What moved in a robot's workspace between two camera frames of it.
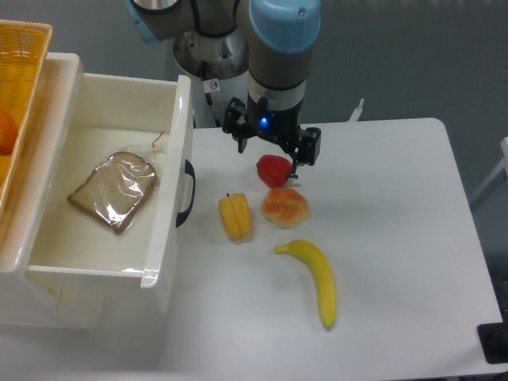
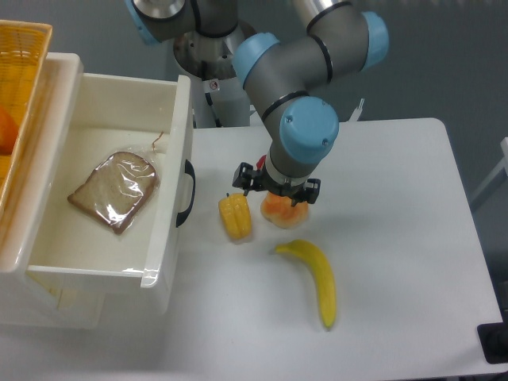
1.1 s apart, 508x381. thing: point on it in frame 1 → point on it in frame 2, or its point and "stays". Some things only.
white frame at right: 502,166 stays
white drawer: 114,194 stays
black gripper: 303,144 → 247,178
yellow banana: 323,271 stays
